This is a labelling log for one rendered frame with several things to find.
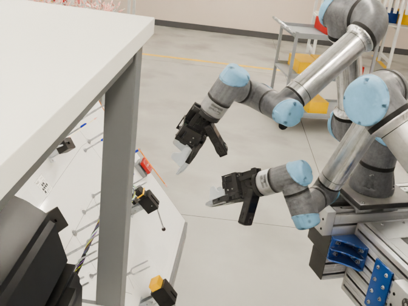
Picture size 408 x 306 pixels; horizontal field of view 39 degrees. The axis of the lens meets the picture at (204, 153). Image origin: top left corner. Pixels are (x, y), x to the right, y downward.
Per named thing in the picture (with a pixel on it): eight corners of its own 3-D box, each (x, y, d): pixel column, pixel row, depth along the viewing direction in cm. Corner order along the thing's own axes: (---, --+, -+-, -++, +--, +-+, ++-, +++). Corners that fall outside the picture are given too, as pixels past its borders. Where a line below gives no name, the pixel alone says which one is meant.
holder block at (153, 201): (147, 214, 180) (158, 209, 179) (137, 201, 178) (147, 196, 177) (149, 206, 184) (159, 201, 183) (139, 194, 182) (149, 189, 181)
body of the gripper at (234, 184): (233, 178, 180) (265, 168, 173) (237, 205, 178) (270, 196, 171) (218, 176, 174) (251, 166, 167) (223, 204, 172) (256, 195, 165)
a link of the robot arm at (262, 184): (283, 193, 168) (268, 192, 162) (269, 197, 171) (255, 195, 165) (278, 169, 170) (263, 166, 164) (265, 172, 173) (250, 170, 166)
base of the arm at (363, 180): (377, 176, 203) (384, 150, 199) (402, 197, 190) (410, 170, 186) (340, 178, 198) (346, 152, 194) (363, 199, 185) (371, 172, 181)
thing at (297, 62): (339, 116, 630) (361, 18, 587) (358, 134, 585) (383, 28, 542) (253, 112, 611) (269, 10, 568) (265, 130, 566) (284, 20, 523)
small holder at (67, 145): (31, 150, 150) (51, 137, 148) (49, 146, 159) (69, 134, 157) (39, 165, 150) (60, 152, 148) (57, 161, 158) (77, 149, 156)
